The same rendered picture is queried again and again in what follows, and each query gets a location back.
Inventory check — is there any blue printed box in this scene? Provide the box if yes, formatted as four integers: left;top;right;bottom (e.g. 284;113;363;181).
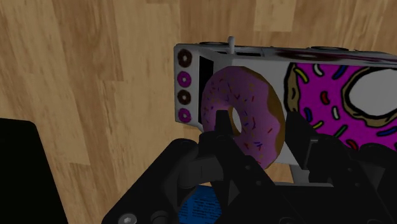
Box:
178;184;223;224

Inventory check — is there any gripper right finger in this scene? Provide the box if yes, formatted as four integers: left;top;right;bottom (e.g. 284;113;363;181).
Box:
284;111;397;224

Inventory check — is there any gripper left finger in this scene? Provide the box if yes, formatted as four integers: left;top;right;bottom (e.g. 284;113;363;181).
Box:
101;109;281;224

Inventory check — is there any white toy truck with doughnut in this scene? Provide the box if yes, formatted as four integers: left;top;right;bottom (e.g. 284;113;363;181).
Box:
173;35;397;188

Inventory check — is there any black flat rectangular object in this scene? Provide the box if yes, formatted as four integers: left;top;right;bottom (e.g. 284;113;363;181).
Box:
0;118;69;224

